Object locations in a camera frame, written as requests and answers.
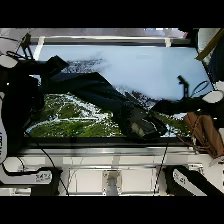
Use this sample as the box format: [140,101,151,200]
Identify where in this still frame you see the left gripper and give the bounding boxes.
[44,55,70,79]

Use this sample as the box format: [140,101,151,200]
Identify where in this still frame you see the black pants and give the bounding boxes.
[39,70,169,141]

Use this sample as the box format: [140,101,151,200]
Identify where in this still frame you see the brown garment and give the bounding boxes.
[181,111,224,160]

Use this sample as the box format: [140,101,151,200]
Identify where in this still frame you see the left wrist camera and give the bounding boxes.
[20,32,35,60]

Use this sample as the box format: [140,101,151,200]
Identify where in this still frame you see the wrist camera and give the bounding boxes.
[20,32,35,60]
[176,75,191,100]

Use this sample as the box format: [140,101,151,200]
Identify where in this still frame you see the silver frame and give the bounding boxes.
[0,34,224,197]

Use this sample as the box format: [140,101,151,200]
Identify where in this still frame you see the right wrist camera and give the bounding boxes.
[176,75,191,100]

